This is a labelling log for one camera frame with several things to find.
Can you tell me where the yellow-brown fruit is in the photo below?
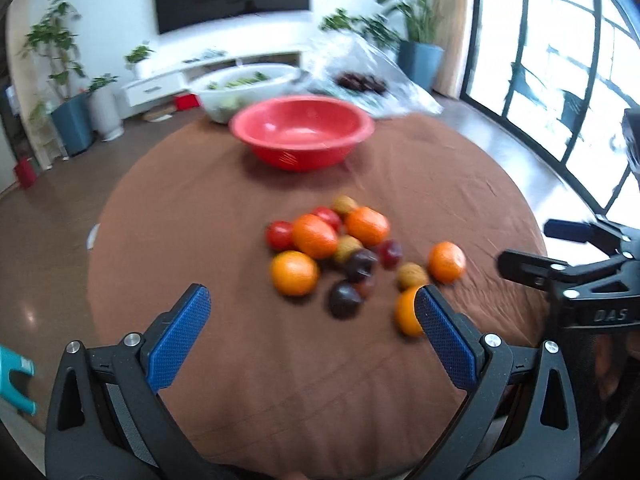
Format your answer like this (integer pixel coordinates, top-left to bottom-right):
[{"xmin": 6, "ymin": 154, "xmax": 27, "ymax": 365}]
[
  {"xmin": 396, "ymin": 262, "xmax": 430, "ymax": 290},
  {"xmin": 333, "ymin": 235, "xmax": 363, "ymax": 266}
]

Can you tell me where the orange tangerine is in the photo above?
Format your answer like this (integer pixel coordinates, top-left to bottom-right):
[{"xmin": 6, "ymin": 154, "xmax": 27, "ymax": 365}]
[{"xmin": 345, "ymin": 207, "xmax": 390, "ymax": 247}]

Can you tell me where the dark plum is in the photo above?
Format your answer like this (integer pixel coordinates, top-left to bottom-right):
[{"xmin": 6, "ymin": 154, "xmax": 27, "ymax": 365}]
[
  {"xmin": 328, "ymin": 281, "xmax": 363, "ymax": 320},
  {"xmin": 343, "ymin": 249, "xmax": 378, "ymax": 284}
]

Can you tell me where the dark plum front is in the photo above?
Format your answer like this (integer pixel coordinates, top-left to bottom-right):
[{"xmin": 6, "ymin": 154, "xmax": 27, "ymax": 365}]
[{"xmin": 328, "ymin": 281, "xmax": 363, "ymax": 320}]

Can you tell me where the yellow-brown kiwi back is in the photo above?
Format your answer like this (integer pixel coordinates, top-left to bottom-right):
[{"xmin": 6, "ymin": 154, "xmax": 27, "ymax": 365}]
[{"xmin": 331, "ymin": 195, "xmax": 359, "ymax": 218}]

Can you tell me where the red tomato back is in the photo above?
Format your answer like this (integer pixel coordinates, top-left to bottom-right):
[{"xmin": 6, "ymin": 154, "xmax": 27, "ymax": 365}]
[{"xmin": 311, "ymin": 206, "xmax": 342, "ymax": 234}]

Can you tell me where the red tomato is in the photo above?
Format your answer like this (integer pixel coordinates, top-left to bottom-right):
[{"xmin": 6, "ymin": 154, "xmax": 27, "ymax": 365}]
[
  {"xmin": 265, "ymin": 221, "xmax": 295, "ymax": 252},
  {"xmin": 311, "ymin": 206, "xmax": 342, "ymax": 234}
]

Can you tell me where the large central orange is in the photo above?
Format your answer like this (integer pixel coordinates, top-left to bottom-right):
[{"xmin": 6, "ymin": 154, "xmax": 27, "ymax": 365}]
[{"xmin": 292, "ymin": 214, "xmax": 338, "ymax": 260}]

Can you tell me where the teal object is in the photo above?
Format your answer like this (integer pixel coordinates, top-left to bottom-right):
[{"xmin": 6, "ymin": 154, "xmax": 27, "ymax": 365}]
[{"xmin": 0, "ymin": 346, "xmax": 38, "ymax": 416}]

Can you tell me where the brown tablecloth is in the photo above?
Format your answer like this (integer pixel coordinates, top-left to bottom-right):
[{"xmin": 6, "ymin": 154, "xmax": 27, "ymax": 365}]
[{"xmin": 88, "ymin": 114, "xmax": 548, "ymax": 479}]

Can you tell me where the large plant blue pot right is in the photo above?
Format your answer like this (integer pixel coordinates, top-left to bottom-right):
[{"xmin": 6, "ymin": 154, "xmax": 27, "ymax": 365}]
[{"xmin": 375, "ymin": 0, "xmax": 445, "ymax": 92}]

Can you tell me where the red bin on floor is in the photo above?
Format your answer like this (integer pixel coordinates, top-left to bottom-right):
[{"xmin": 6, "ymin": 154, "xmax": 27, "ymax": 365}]
[{"xmin": 14, "ymin": 157, "xmax": 37, "ymax": 190}]

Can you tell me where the pile of dark plums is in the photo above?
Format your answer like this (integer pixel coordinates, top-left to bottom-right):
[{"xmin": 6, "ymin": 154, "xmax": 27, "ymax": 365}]
[{"xmin": 334, "ymin": 72, "xmax": 387, "ymax": 96}]

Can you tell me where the red plastic colander bowl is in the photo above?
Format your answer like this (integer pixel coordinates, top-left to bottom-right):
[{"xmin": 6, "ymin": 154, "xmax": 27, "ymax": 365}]
[{"xmin": 229, "ymin": 94, "xmax": 375, "ymax": 172}]

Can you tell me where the clear plastic bag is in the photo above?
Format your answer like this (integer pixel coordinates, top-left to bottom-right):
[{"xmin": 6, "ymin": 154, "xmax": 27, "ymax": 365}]
[{"xmin": 303, "ymin": 32, "xmax": 442, "ymax": 119}]

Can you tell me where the plant white ribbed pot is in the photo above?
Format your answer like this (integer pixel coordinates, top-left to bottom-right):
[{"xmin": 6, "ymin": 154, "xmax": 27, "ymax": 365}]
[{"xmin": 87, "ymin": 73, "xmax": 124, "ymax": 142}]

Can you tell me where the bushy plant white pot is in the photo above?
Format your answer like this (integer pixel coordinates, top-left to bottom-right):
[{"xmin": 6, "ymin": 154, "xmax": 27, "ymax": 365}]
[{"xmin": 319, "ymin": 8, "xmax": 400, "ymax": 51}]

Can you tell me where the red box on floor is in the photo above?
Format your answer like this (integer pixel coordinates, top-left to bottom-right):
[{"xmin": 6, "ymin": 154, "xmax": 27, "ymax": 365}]
[{"xmin": 174, "ymin": 92, "xmax": 201, "ymax": 112}]

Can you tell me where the white tv cabinet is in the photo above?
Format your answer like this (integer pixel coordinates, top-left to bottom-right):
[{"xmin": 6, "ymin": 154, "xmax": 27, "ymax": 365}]
[{"xmin": 122, "ymin": 50, "xmax": 303, "ymax": 107}]

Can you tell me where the white bowl with greens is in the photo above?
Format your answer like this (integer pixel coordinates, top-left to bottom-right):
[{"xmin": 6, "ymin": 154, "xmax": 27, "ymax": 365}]
[{"xmin": 189, "ymin": 63, "xmax": 302, "ymax": 125}]

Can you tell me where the small plant on cabinet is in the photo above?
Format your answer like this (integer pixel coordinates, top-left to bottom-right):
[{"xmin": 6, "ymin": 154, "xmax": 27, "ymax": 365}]
[{"xmin": 124, "ymin": 44, "xmax": 154, "ymax": 70}]

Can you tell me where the tall plant blue pot left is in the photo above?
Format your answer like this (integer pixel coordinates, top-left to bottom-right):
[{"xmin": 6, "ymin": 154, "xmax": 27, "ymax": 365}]
[{"xmin": 21, "ymin": 0, "xmax": 92, "ymax": 159}]

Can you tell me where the black window frame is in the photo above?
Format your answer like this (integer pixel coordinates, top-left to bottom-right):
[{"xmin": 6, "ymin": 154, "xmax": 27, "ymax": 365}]
[{"xmin": 462, "ymin": 0, "xmax": 639, "ymax": 224}]

